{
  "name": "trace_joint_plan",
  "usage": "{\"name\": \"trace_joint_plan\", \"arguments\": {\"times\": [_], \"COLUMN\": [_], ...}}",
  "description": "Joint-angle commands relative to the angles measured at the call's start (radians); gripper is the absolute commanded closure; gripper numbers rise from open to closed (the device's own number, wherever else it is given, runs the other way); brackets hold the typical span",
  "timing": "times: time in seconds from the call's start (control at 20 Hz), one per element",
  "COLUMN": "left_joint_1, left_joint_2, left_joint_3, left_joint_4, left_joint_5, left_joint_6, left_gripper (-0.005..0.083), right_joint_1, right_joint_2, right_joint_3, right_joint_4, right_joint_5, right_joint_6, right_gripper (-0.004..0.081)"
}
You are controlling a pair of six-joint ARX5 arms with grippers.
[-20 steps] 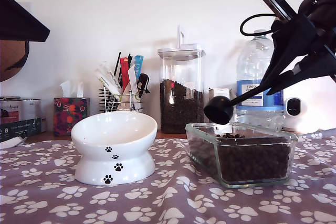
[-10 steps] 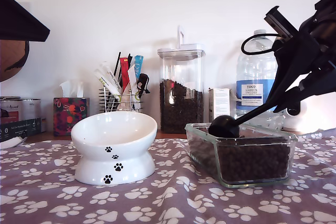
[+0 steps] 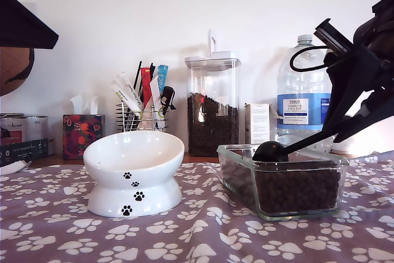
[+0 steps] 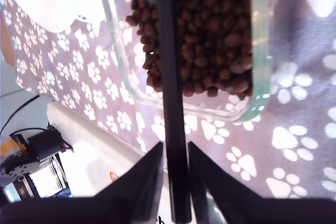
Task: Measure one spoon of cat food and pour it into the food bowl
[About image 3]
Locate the white tissue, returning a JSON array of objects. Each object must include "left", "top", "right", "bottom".
[{"left": 70, "top": 92, "right": 99, "bottom": 115}]

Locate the dark cardboard tray box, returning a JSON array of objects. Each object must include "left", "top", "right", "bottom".
[{"left": 0, "top": 138, "right": 50, "bottom": 168}]

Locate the small white round camera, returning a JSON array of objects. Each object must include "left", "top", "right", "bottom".
[{"left": 331, "top": 139, "right": 355, "bottom": 155}]

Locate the chrome wire rack holder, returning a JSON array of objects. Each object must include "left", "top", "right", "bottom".
[{"left": 115, "top": 102, "right": 169, "bottom": 134}]

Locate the thin black stick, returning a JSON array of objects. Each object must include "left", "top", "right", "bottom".
[{"left": 132, "top": 60, "right": 143, "bottom": 91}]

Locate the grey paw print table mat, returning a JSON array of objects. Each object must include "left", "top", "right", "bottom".
[{"left": 0, "top": 150, "right": 394, "bottom": 263}]

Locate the rectangular glass food container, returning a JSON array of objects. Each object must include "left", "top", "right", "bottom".
[{"left": 217, "top": 144, "right": 350, "bottom": 222}]

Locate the plain white sachet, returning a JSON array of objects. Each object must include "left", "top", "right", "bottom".
[{"left": 149, "top": 75, "right": 163, "bottom": 113}]

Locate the brown cat food kibble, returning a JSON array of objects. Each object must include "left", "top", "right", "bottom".
[
  {"left": 220, "top": 148, "right": 342, "bottom": 214},
  {"left": 187, "top": 92, "right": 239, "bottom": 156}
]

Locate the blue sachet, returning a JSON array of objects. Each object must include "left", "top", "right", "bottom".
[{"left": 157, "top": 64, "right": 170, "bottom": 94}]

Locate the silver tin red label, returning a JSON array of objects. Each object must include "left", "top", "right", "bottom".
[{"left": 0, "top": 113, "right": 26, "bottom": 147}]

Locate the black clip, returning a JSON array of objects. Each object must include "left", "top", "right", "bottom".
[{"left": 159, "top": 86, "right": 177, "bottom": 113}]

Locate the white printed carton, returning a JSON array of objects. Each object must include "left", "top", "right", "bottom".
[{"left": 244, "top": 102, "right": 272, "bottom": 146}]

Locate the large blue label water bottle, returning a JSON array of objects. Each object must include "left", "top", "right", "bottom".
[{"left": 276, "top": 34, "right": 334, "bottom": 153}]

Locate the red sachet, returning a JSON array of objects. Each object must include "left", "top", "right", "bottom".
[{"left": 140, "top": 67, "right": 152, "bottom": 103}]

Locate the black plastic measuring spoon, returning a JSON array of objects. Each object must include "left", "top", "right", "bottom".
[{"left": 252, "top": 133, "right": 327, "bottom": 163}]

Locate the floral tissue box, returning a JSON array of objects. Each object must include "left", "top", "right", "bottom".
[{"left": 62, "top": 114, "right": 106, "bottom": 161}]

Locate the round brown wooden board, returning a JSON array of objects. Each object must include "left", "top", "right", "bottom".
[{"left": 0, "top": 46, "right": 35, "bottom": 97}]

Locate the small white dish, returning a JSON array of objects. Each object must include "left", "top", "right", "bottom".
[{"left": 0, "top": 160, "right": 32, "bottom": 175}]

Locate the silver tin white label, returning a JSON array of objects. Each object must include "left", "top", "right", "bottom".
[{"left": 26, "top": 115, "right": 49, "bottom": 141}]

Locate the tall clear kibble storage jar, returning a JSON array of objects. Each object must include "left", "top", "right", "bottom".
[{"left": 183, "top": 30, "right": 241, "bottom": 158}]

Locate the black looping cable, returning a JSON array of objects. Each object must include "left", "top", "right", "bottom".
[{"left": 289, "top": 46, "right": 332, "bottom": 73}]

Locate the white sachet green print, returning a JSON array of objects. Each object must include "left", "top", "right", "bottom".
[
  {"left": 116, "top": 71, "right": 139, "bottom": 97},
  {"left": 111, "top": 80, "right": 144, "bottom": 113}
]

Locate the white paw print cat bowl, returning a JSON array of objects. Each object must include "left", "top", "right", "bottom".
[{"left": 82, "top": 130, "right": 186, "bottom": 218}]

